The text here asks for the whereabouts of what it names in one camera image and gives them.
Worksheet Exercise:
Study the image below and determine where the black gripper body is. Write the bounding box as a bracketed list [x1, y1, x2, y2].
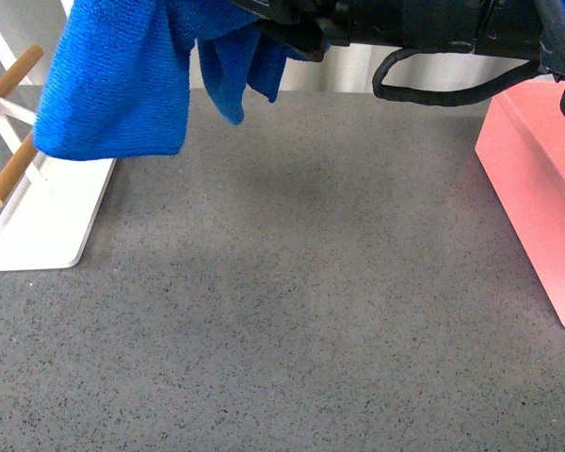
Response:
[234, 0, 480, 62]

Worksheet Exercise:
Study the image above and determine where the blue microfiber cloth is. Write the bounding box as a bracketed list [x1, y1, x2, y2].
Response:
[33, 1, 295, 161]

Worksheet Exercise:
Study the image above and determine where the pink box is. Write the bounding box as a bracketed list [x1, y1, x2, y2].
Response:
[476, 81, 565, 328]

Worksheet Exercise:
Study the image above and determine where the white towel rack with wooden bars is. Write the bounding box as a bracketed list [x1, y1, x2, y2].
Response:
[0, 45, 115, 272]

